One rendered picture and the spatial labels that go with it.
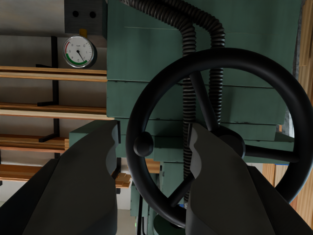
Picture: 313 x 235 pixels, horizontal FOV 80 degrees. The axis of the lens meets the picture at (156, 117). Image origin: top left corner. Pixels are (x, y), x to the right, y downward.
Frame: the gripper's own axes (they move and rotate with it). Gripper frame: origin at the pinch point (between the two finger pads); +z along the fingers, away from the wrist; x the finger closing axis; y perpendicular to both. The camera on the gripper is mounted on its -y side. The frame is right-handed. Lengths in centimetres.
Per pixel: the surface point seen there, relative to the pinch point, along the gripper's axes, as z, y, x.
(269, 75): 15.5, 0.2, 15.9
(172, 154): 18.8, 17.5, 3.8
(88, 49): 28.7, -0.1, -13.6
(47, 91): 265, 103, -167
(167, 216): 7.6, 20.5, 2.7
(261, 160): 26.3, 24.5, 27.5
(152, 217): 44, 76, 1
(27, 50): 287, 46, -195
